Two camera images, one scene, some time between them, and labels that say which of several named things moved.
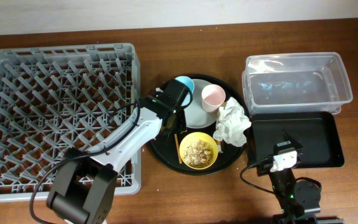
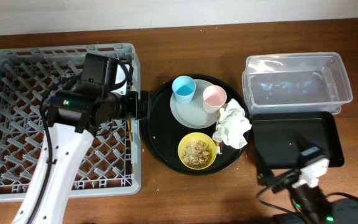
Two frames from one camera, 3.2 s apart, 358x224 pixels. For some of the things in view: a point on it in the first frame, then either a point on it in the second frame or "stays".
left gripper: x=173 y=122 -> x=143 y=104
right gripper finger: x=288 y=138 -> x=302 y=142
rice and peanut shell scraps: x=198 y=153 stays
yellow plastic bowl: x=198 y=150 stays
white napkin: x=233 y=123 stays
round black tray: x=165 y=148 stays
